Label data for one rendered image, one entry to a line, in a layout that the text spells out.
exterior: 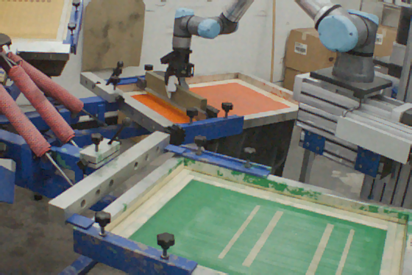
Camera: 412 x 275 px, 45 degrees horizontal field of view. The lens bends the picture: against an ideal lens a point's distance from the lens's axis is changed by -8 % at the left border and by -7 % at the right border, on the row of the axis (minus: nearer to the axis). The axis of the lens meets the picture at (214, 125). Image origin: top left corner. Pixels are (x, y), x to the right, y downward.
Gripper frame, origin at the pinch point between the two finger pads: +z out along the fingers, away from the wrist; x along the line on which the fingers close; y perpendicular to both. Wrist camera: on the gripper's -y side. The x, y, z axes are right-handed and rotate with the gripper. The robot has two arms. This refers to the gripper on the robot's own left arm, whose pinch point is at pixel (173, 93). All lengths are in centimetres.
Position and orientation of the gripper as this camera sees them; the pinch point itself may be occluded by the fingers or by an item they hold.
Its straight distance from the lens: 218.0
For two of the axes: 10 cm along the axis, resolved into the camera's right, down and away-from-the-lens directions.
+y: 6.1, 3.4, -7.1
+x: 7.8, -1.4, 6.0
